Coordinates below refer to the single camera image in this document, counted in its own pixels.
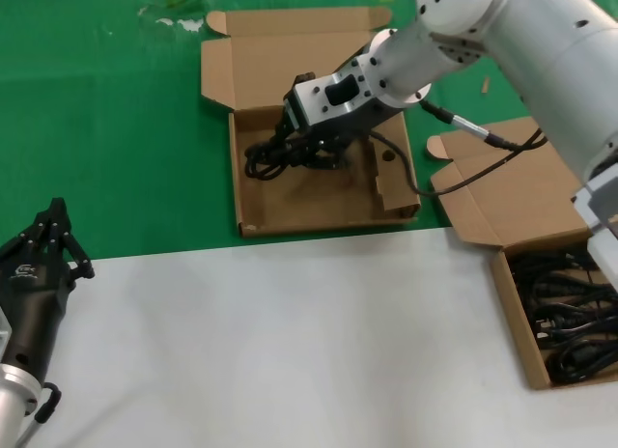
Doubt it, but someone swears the green table cloth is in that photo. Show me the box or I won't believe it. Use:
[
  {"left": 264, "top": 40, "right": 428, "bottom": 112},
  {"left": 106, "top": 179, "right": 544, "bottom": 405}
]
[{"left": 0, "top": 0, "right": 537, "bottom": 265}]

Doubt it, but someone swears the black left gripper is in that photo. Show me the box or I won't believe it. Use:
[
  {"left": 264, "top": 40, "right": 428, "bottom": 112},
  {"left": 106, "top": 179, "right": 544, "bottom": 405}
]
[{"left": 0, "top": 198, "right": 97, "bottom": 379}]

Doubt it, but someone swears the black power cable bundle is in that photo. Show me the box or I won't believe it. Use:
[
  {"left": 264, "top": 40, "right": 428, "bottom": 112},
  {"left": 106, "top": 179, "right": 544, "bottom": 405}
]
[
  {"left": 547, "top": 339, "right": 618, "bottom": 387},
  {"left": 524, "top": 273, "right": 618, "bottom": 315},
  {"left": 243, "top": 132, "right": 350, "bottom": 182},
  {"left": 529, "top": 306, "right": 618, "bottom": 347}
]

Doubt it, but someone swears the plain brown cardboard box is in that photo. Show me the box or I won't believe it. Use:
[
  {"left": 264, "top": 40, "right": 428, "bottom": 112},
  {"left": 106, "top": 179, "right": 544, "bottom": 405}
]
[{"left": 425, "top": 117, "right": 618, "bottom": 392}]

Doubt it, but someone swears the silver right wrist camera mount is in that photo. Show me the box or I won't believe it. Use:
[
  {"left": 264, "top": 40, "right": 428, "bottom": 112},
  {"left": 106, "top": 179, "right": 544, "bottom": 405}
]
[{"left": 288, "top": 42, "right": 388, "bottom": 133}]

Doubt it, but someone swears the left arm black connector cable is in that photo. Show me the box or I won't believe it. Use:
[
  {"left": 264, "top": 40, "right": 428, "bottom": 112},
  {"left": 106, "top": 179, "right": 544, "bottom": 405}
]
[{"left": 16, "top": 380, "right": 64, "bottom": 448}]

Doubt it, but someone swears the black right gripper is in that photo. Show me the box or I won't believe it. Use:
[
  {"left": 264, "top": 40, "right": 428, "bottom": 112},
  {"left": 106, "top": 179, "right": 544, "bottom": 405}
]
[{"left": 269, "top": 70, "right": 405, "bottom": 172}]

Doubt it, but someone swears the brown cardboard box with holes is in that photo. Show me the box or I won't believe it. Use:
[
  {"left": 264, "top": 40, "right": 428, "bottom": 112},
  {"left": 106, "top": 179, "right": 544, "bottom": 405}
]
[{"left": 199, "top": 6, "right": 422, "bottom": 239}]

